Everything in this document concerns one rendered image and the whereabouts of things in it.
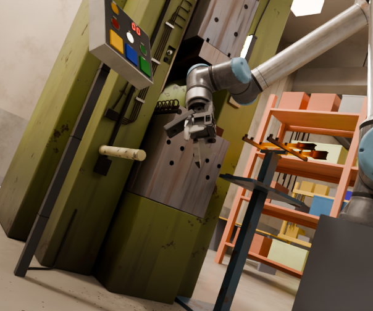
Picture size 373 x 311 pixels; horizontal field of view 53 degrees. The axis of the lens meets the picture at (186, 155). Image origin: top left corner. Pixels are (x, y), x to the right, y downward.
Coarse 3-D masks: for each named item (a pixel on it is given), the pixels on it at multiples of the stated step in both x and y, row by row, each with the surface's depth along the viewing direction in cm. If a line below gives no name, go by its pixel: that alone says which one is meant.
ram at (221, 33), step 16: (208, 0) 206; (224, 0) 209; (240, 0) 215; (192, 16) 215; (208, 16) 204; (224, 16) 209; (240, 16) 215; (192, 32) 207; (208, 32) 204; (224, 32) 210; (240, 32) 216; (224, 48) 211; (240, 48) 217
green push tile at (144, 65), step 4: (140, 56) 166; (140, 60) 166; (144, 60) 168; (140, 64) 165; (144, 64) 167; (148, 64) 171; (140, 68) 164; (144, 68) 166; (148, 68) 170; (144, 72) 166; (148, 72) 169; (148, 76) 169
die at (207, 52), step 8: (184, 48) 220; (192, 48) 211; (200, 48) 203; (208, 48) 205; (176, 56) 225; (184, 56) 216; (192, 56) 207; (200, 56) 202; (208, 56) 205; (216, 56) 208; (224, 56) 211; (176, 64) 225; (184, 64) 221; (192, 64) 216; (208, 64) 208
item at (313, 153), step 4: (288, 152) 223; (304, 152) 213; (308, 152) 210; (312, 152) 208; (316, 152) 207; (320, 152) 205; (324, 152) 202; (328, 152) 202; (308, 156) 212; (312, 156) 208; (316, 156) 206; (320, 156) 204; (324, 156) 201
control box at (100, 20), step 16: (96, 0) 155; (112, 0) 160; (96, 16) 152; (112, 16) 156; (128, 16) 169; (96, 32) 149; (128, 32) 164; (144, 32) 179; (96, 48) 146; (112, 48) 148; (112, 64) 156; (128, 64) 157; (128, 80) 167; (144, 80) 168
